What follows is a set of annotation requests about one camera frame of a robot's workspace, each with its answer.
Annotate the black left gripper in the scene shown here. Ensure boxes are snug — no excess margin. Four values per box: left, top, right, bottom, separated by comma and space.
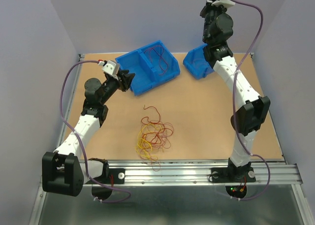
99, 69, 135, 104

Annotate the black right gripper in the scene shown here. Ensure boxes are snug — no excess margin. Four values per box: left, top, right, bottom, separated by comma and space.
200, 0, 227, 43

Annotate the dark red wire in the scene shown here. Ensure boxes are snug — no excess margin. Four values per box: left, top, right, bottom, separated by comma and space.
144, 45, 170, 76

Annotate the red thin wire bundle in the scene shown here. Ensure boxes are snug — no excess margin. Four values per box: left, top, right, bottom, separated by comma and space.
136, 104, 175, 172

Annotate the yellow thin wire bundle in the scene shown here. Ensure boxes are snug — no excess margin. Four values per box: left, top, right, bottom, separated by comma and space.
135, 121, 170, 161

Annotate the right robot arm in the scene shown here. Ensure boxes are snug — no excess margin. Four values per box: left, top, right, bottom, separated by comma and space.
200, 0, 271, 181

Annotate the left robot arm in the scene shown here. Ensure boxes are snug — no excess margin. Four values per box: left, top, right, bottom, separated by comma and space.
42, 70, 135, 196

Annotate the blue bin middle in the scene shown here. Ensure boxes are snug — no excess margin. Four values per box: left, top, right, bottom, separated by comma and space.
139, 40, 180, 86

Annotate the blue bin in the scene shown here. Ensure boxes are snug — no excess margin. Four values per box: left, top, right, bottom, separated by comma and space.
183, 44, 214, 80
139, 40, 180, 86

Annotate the blue bin right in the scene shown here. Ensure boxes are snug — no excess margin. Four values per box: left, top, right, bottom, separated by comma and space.
183, 44, 214, 80

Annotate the metal sheet front panel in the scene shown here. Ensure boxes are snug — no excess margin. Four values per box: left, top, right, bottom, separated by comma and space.
30, 185, 315, 225

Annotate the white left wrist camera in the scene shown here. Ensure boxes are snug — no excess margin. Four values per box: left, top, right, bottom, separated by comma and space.
98, 60, 120, 80

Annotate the aluminium left side rail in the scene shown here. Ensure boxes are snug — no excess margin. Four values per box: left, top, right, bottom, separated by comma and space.
50, 64, 82, 152

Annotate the aluminium rail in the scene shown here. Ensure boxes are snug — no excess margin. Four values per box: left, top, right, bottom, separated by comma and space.
109, 160, 303, 187
50, 64, 82, 152

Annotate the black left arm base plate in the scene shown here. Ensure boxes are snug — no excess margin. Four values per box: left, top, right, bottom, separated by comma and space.
95, 168, 126, 185

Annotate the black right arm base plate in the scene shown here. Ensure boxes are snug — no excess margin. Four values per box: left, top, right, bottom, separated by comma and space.
211, 167, 256, 183

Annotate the aluminium front rail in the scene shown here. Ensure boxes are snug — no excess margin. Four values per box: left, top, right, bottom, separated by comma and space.
109, 160, 303, 187

